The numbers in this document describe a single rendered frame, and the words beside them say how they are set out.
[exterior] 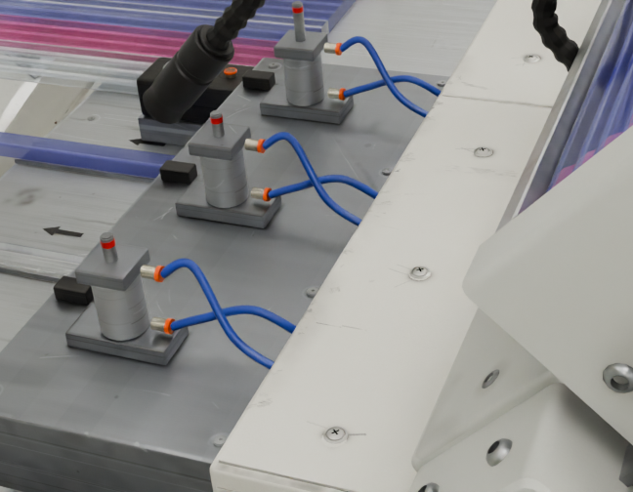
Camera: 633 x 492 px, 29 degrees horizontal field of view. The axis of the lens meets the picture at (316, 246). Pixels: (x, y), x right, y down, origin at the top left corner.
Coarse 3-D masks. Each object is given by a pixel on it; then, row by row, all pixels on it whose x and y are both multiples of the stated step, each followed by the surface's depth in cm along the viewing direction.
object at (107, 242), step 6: (102, 234) 52; (108, 234) 52; (102, 240) 52; (108, 240) 52; (114, 240) 52; (102, 246) 52; (108, 246) 52; (114, 246) 52; (108, 252) 52; (114, 252) 52; (108, 258) 52; (114, 258) 52
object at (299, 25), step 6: (294, 6) 68; (300, 6) 68; (294, 12) 68; (300, 12) 68; (294, 18) 68; (300, 18) 68; (294, 24) 69; (300, 24) 68; (300, 30) 69; (300, 36) 69
